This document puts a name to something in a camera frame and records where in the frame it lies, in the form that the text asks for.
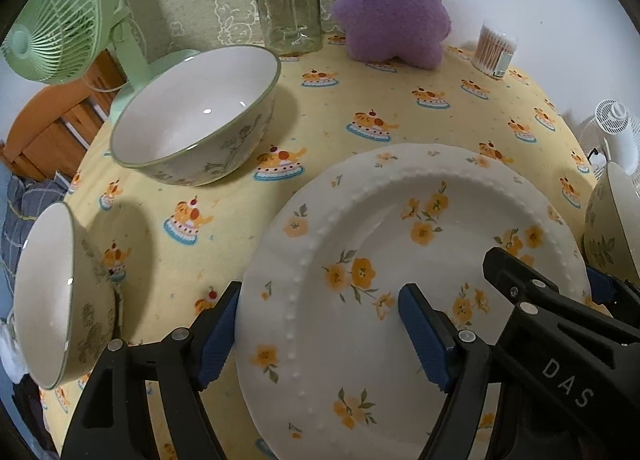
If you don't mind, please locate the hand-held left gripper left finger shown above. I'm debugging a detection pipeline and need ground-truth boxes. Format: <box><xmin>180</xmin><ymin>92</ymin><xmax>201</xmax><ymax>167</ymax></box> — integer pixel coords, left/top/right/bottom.
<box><xmin>60</xmin><ymin>281</ymin><xmax>243</xmax><ymax>460</ymax></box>

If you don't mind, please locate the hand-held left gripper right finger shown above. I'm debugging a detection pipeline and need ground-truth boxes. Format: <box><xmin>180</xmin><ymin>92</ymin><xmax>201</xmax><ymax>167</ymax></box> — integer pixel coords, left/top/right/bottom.
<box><xmin>398</xmin><ymin>283</ymin><xmax>496</xmax><ymax>460</ymax></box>

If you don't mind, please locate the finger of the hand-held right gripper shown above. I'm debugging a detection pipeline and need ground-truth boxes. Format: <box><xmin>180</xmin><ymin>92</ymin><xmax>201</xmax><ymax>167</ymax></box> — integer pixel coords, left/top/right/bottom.
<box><xmin>586</xmin><ymin>267</ymin><xmax>640</xmax><ymax>329</ymax></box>
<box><xmin>482</xmin><ymin>247</ymin><xmax>603</xmax><ymax>328</ymax></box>

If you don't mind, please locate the yellow floral white plate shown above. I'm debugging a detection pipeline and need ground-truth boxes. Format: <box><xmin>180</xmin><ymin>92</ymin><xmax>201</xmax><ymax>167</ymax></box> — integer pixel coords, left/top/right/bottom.
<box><xmin>234</xmin><ymin>142</ymin><xmax>593</xmax><ymax>460</ymax></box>

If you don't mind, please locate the large green-rimmed floral bowl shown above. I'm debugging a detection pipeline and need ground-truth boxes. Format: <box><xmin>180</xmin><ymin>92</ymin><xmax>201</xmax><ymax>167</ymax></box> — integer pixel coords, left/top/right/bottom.
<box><xmin>109</xmin><ymin>44</ymin><xmax>282</xmax><ymax>187</ymax></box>

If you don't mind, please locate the small cream floral bowl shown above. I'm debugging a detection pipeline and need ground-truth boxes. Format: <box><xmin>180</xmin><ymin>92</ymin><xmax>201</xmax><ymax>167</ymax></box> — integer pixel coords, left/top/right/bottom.
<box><xmin>582</xmin><ymin>161</ymin><xmax>640</xmax><ymax>285</ymax></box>

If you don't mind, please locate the white desk fan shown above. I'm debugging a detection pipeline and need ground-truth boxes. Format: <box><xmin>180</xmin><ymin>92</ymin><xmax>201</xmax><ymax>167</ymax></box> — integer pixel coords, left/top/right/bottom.
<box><xmin>580</xmin><ymin>98</ymin><xmax>640</xmax><ymax>181</ymax></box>

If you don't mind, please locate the white cloth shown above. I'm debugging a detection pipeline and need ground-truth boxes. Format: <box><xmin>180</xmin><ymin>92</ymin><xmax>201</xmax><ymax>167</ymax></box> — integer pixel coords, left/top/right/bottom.
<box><xmin>0</xmin><ymin>322</ymin><xmax>26</xmax><ymax>383</ymax></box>

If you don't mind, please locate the blue plaid pillow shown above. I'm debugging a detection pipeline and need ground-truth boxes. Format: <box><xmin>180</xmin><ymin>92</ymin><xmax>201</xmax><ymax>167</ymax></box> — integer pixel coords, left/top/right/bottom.
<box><xmin>0</xmin><ymin>172</ymin><xmax>76</xmax><ymax>281</ymax></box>

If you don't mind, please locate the cotton swab container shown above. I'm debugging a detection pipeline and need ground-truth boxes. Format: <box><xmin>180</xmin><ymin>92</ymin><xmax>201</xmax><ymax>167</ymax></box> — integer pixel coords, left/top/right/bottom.
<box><xmin>471</xmin><ymin>22</ymin><xmax>518</xmax><ymax>78</ymax></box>

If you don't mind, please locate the yellow printed tablecloth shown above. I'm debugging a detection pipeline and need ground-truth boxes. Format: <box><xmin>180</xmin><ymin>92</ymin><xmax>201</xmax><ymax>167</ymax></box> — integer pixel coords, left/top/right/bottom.
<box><xmin>37</xmin><ymin>32</ymin><xmax>601</xmax><ymax>460</ymax></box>

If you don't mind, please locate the purple plush toy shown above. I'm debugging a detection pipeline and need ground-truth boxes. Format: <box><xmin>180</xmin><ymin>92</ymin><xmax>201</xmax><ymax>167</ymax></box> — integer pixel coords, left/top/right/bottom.
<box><xmin>331</xmin><ymin>0</ymin><xmax>453</xmax><ymax>71</ymax></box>

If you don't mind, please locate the glass jar with black lid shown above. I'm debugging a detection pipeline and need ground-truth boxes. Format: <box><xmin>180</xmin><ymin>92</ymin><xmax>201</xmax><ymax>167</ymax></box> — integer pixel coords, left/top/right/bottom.
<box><xmin>251</xmin><ymin>0</ymin><xmax>323</xmax><ymax>56</ymax></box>

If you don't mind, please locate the green desk fan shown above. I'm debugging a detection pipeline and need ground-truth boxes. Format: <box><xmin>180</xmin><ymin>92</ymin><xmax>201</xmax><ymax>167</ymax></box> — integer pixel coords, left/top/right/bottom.
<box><xmin>0</xmin><ymin>0</ymin><xmax>203</xmax><ymax>125</ymax></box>

